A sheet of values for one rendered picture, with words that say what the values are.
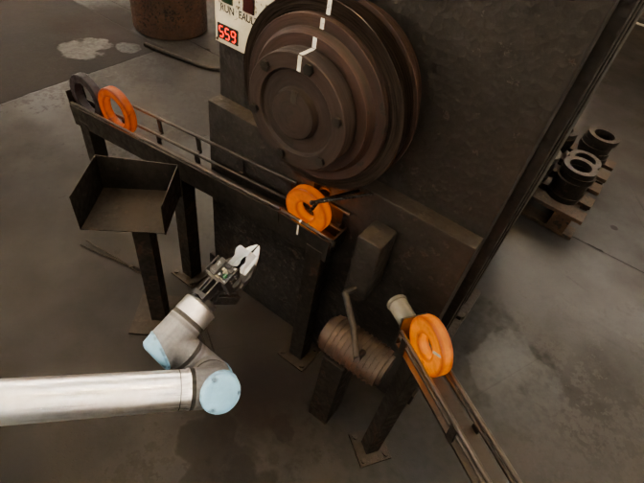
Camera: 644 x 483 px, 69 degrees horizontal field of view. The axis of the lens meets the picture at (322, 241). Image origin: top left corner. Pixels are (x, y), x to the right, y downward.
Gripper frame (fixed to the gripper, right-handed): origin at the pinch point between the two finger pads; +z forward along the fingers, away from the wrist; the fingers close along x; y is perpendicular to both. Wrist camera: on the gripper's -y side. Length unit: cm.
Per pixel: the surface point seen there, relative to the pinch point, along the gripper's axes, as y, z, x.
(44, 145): -80, 6, 181
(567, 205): -115, 158, -68
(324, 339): -24.8, -3.4, -24.1
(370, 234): -1.6, 22.7, -21.9
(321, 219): -7.1, 21.3, -5.7
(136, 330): -66, -35, 49
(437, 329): 1, 9, -50
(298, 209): -9.3, 21.3, 3.3
